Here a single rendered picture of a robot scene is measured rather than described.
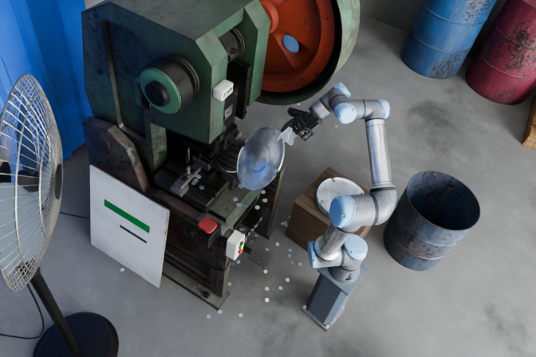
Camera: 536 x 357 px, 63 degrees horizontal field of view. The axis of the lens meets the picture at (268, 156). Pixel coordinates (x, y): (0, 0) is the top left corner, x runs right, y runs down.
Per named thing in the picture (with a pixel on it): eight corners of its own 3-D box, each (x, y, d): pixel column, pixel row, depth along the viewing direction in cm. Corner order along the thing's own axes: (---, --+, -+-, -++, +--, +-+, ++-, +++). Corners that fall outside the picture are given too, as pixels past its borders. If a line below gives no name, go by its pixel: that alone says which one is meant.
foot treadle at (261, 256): (273, 259, 247) (274, 254, 243) (264, 272, 241) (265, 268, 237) (189, 209, 263) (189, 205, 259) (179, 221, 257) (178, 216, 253)
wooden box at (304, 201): (368, 233, 281) (385, 201, 256) (338, 274, 258) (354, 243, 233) (317, 199, 295) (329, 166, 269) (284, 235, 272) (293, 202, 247)
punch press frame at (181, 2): (262, 219, 259) (304, 13, 162) (220, 274, 232) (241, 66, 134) (157, 160, 280) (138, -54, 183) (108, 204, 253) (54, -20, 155)
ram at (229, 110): (242, 136, 200) (248, 85, 179) (223, 155, 191) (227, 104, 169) (210, 120, 205) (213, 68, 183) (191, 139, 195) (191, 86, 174)
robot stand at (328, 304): (345, 307, 245) (369, 268, 212) (326, 331, 234) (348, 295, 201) (319, 286, 252) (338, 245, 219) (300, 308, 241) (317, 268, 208)
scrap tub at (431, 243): (451, 237, 288) (486, 192, 253) (435, 286, 261) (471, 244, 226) (392, 206, 299) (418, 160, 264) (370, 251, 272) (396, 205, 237)
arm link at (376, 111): (408, 222, 158) (392, 94, 168) (380, 224, 156) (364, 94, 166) (393, 224, 169) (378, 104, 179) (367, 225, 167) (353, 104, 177)
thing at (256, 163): (260, 202, 183) (258, 202, 183) (229, 170, 205) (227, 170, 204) (295, 143, 179) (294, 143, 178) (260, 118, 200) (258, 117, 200)
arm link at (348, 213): (339, 269, 199) (382, 217, 154) (307, 272, 196) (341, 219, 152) (333, 245, 206) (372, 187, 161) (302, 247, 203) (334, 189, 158)
